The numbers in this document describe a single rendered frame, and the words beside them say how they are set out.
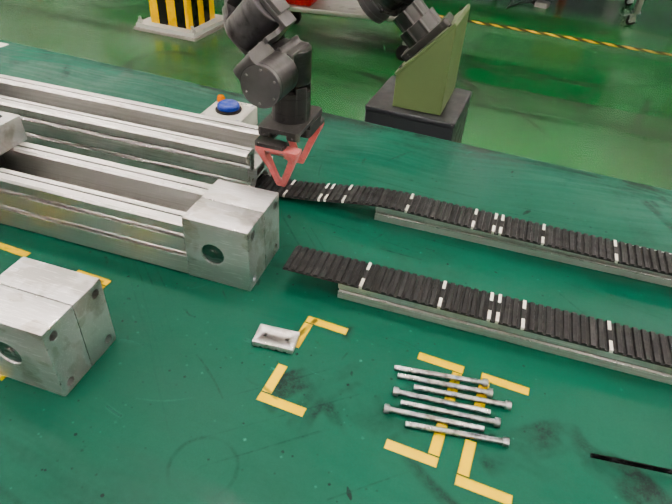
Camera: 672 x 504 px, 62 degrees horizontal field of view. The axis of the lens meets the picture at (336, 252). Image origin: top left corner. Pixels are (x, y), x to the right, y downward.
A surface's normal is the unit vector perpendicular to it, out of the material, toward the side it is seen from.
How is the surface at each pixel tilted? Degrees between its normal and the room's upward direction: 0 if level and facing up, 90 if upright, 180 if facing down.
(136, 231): 90
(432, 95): 90
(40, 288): 0
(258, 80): 90
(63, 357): 90
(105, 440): 0
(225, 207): 0
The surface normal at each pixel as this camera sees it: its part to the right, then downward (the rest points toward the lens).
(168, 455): 0.05, -0.78
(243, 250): -0.30, 0.58
